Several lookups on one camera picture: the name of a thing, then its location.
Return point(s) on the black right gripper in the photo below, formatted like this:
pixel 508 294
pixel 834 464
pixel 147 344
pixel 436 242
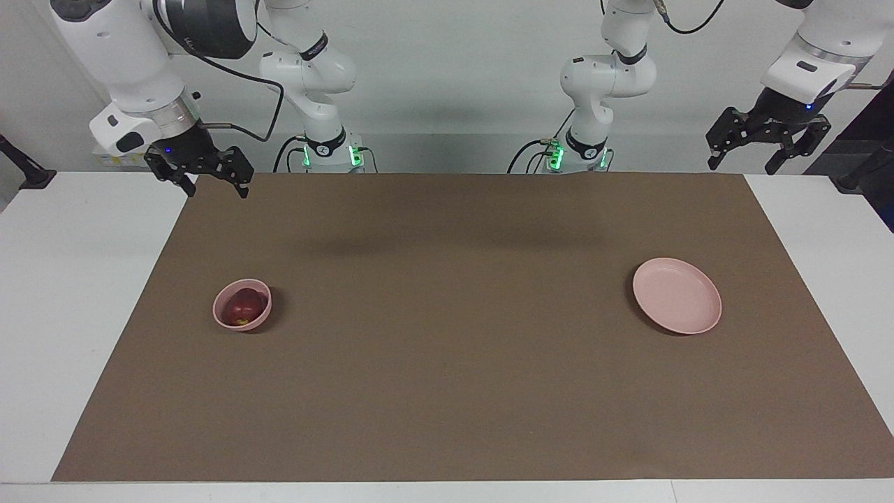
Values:
pixel 187 147

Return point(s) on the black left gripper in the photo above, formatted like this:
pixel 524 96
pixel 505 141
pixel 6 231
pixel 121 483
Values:
pixel 779 115

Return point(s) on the dark red apple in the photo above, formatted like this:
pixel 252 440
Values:
pixel 243 306

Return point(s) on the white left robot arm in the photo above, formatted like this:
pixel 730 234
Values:
pixel 601 77

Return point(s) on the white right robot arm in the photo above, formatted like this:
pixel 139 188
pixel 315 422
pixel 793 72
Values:
pixel 126 56

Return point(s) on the pink bowl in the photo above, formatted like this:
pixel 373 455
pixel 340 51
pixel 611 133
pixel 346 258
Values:
pixel 223 318

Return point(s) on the pink plate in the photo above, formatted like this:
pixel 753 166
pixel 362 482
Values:
pixel 677 297

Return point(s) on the black clamp stand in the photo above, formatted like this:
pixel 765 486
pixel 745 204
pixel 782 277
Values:
pixel 862 171
pixel 28 175

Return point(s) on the dark cabinet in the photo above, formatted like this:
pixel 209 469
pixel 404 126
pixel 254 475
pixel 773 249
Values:
pixel 876 133

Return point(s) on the brown table mat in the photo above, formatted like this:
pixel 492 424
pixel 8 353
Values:
pixel 447 377

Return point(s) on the white wall power strip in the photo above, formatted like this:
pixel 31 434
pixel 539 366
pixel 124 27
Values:
pixel 122 161

